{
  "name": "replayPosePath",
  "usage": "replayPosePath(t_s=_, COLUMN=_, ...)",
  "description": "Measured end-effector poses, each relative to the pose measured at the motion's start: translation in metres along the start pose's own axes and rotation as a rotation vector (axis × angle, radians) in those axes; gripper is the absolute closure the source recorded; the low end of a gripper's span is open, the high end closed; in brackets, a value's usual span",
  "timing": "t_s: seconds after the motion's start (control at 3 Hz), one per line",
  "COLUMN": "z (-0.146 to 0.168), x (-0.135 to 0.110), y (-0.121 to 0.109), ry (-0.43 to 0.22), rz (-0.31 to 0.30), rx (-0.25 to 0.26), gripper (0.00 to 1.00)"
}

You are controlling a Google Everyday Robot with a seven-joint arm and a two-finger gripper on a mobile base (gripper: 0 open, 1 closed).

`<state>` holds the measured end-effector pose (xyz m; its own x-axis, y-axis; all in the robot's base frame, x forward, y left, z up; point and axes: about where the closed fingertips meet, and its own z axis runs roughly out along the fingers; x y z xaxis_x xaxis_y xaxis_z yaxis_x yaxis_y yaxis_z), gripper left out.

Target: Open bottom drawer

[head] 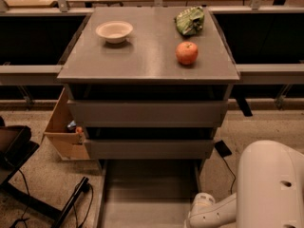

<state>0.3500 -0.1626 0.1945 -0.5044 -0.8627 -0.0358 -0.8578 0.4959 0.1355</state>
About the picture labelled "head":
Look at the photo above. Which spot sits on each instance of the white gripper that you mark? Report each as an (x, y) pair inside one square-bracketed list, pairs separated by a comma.
[(205, 210)]

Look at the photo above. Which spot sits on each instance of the grey bottom drawer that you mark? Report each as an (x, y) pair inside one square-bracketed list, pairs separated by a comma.
[(147, 193)]

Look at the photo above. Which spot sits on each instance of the grey drawer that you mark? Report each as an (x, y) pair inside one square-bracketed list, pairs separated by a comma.
[(148, 113), (147, 193), (149, 149)]

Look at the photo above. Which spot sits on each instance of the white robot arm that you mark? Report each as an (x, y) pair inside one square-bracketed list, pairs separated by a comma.
[(270, 192)]

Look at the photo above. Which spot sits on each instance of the grey middle drawer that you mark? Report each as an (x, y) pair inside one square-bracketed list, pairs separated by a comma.
[(149, 149)]

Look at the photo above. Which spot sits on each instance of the grey drawer cabinet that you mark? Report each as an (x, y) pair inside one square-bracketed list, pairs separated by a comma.
[(144, 68)]

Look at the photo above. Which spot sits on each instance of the grey top drawer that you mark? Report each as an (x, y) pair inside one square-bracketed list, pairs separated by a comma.
[(148, 113)]

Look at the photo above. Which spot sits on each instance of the black power adapter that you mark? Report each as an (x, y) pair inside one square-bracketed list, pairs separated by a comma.
[(222, 149)]

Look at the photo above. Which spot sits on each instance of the orange item in box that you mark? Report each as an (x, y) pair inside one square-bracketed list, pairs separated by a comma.
[(78, 130)]

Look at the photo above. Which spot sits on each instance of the brown cardboard box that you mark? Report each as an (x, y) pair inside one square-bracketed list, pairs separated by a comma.
[(68, 143)]

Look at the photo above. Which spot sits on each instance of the red apple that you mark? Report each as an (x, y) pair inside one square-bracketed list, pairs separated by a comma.
[(187, 53)]

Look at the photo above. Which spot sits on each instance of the blue item in box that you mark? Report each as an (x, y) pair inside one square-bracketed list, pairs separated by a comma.
[(71, 127)]

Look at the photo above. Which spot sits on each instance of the green chip bag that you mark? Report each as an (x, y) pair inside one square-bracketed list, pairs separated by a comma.
[(190, 21)]

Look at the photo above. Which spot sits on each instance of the black stand base left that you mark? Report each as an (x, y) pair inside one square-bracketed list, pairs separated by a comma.
[(58, 216)]

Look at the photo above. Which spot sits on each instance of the white paper bowl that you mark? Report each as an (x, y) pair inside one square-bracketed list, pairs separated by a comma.
[(114, 32)]

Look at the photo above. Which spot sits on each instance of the black chair seat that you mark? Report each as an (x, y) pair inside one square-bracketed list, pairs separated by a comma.
[(16, 147)]

